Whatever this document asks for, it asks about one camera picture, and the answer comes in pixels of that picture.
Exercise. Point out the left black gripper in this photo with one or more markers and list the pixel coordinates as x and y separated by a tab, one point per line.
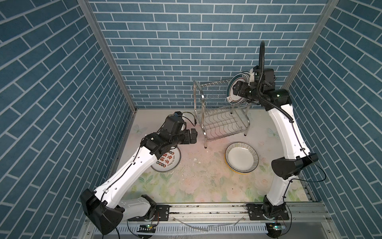
187	140

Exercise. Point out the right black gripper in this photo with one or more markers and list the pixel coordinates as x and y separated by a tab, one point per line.
243	87

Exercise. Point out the wide green band white plate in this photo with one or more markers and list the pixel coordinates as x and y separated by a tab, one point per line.
231	97

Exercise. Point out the white plate black striped rim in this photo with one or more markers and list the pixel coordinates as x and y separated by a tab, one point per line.
241	157

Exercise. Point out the yellow rimmed polka dot plate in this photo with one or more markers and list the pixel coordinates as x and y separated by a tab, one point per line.
236	171

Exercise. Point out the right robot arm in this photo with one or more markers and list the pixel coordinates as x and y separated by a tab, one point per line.
278	104

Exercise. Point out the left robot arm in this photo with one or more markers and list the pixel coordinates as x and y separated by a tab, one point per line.
101	205

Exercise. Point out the silver metal dish rack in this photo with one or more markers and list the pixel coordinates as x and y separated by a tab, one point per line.
217	117

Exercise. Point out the left green circuit board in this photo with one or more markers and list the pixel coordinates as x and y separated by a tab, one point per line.
151	229

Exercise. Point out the green circuit board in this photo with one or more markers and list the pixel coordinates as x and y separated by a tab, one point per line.
274	230
151	229

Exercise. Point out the right green circuit board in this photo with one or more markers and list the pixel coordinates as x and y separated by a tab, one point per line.
274	230

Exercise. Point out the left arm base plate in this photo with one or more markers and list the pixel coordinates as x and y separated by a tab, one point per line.
159	213

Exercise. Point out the right corner aluminium post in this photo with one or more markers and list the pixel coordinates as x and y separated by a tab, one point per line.
317	29

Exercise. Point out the corner aluminium post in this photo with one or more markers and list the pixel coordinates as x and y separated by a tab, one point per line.
92	21
317	29

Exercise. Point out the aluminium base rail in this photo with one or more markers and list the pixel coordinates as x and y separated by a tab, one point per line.
307	220

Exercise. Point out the white slotted cable duct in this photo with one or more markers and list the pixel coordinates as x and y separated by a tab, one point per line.
198	229

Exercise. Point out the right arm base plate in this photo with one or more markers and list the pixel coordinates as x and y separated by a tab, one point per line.
266	211

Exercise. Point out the left corner aluminium post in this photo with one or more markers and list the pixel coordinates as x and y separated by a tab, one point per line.
92	21

